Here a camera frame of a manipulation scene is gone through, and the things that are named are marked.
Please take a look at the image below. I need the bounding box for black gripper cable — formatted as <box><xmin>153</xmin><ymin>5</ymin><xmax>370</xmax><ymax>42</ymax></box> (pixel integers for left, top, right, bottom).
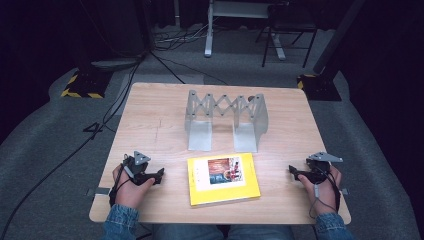
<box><xmin>108</xmin><ymin>153</ymin><xmax>133</xmax><ymax>208</ymax></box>
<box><xmin>308</xmin><ymin>162</ymin><xmax>342</xmax><ymax>220</ymax></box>

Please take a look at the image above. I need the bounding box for bundle of floor cables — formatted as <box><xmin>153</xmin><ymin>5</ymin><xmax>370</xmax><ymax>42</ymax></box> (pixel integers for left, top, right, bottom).
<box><xmin>153</xmin><ymin>22</ymin><xmax>216</xmax><ymax>53</ymax></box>

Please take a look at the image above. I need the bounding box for long black floor cable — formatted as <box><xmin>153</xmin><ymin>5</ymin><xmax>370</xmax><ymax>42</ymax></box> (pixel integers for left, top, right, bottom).
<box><xmin>0</xmin><ymin>49</ymin><xmax>152</xmax><ymax>240</ymax></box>

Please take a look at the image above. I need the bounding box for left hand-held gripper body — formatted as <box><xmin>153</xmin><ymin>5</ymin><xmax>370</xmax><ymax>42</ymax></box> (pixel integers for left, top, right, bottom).
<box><xmin>121</xmin><ymin>150</ymin><xmax>157</xmax><ymax>186</ymax></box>

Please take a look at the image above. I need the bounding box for person's right hand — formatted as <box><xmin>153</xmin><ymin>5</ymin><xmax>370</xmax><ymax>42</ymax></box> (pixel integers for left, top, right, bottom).
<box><xmin>297</xmin><ymin>165</ymin><xmax>343</xmax><ymax>216</ymax></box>

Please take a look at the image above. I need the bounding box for grey metal expandable book rack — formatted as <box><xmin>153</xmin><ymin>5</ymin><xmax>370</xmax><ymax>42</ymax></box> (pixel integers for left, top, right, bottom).
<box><xmin>183</xmin><ymin>88</ymin><xmax>270</xmax><ymax>154</ymax></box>

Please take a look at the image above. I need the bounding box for white desk frame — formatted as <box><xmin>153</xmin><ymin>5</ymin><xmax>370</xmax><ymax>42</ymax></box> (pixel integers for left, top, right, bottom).
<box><xmin>203</xmin><ymin>0</ymin><xmax>288</xmax><ymax>62</ymax></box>

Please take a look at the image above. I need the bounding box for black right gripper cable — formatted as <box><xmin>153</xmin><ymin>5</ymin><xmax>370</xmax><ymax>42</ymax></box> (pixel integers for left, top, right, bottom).
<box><xmin>308</xmin><ymin>162</ymin><xmax>342</xmax><ymax>220</ymax></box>

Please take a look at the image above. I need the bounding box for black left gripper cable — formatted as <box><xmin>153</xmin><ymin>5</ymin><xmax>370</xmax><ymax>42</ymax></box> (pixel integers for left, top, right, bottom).
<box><xmin>108</xmin><ymin>153</ymin><xmax>133</xmax><ymax>208</ymax></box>

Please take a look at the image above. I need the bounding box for dark slanted stand pole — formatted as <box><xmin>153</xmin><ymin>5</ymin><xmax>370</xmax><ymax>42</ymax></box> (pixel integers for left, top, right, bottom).
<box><xmin>312</xmin><ymin>0</ymin><xmax>367</xmax><ymax>76</ymax></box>

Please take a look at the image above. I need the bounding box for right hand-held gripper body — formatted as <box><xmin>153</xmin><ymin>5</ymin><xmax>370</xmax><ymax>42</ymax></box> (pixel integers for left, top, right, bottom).
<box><xmin>300</xmin><ymin>151</ymin><xmax>344</xmax><ymax>185</ymax></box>

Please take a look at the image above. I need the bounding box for black stand base striped edge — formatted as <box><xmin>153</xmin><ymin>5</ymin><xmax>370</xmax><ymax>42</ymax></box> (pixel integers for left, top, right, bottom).
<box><xmin>296</xmin><ymin>73</ymin><xmax>343</xmax><ymax>102</ymax></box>
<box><xmin>60</xmin><ymin>67</ymin><xmax>113</xmax><ymax>100</ymax></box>

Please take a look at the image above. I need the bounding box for yellow book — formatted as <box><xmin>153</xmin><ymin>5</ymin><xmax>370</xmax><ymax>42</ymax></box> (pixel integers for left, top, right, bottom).
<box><xmin>186</xmin><ymin>152</ymin><xmax>262</xmax><ymax>208</ymax></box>

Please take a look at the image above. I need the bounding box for black folding chair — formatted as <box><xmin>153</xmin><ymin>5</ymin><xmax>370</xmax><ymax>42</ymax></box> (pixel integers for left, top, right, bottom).
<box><xmin>254</xmin><ymin>2</ymin><xmax>318</xmax><ymax>69</ymax></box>

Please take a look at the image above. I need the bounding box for person's left hand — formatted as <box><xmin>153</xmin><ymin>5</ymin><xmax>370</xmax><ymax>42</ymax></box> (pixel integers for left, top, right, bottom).
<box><xmin>112</xmin><ymin>163</ymin><xmax>156</xmax><ymax>210</ymax></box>

